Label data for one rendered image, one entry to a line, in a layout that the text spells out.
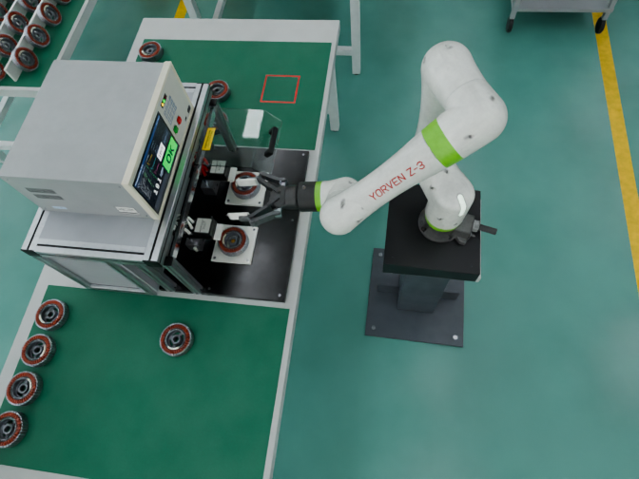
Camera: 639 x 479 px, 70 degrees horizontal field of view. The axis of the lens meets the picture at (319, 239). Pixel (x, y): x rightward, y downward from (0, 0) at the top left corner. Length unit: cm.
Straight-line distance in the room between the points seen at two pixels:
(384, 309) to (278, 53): 135
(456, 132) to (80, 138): 102
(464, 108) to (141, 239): 97
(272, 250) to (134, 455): 81
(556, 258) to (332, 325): 122
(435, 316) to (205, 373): 123
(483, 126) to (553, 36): 257
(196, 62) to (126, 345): 134
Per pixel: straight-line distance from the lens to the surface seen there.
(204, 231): 162
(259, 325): 163
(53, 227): 162
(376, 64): 328
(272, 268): 166
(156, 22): 268
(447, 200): 142
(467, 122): 109
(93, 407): 179
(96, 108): 152
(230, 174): 176
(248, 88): 219
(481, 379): 238
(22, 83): 274
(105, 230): 153
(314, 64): 223
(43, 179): 145
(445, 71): 116
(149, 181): 140
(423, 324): 237
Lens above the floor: 229
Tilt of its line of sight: 65 degrees down
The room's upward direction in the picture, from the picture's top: 12 degrees counter-clockwise
